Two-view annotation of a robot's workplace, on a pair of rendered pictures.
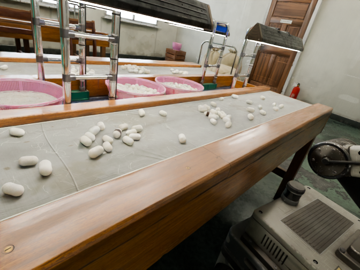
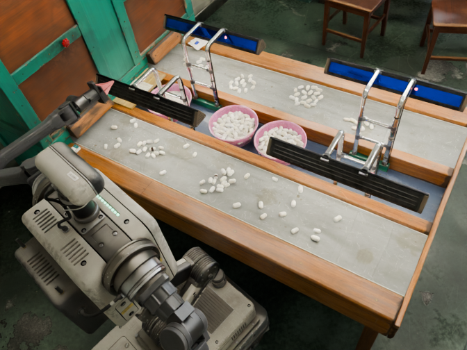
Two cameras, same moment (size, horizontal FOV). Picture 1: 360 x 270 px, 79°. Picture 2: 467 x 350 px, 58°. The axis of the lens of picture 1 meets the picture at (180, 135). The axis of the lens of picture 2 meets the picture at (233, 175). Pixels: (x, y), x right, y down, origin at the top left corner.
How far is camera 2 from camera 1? 2.11 m
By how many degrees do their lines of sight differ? 70
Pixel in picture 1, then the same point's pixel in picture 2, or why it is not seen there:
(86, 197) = (103, 161)
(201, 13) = (185, 115)
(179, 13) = (167, 113)
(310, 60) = not seen: outside the picture
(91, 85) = (225, 103)
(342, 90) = not seen: outside the picture
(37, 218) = (93, 157)
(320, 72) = not seen: outside the picture
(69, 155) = (129, 146)
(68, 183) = (114, 154)
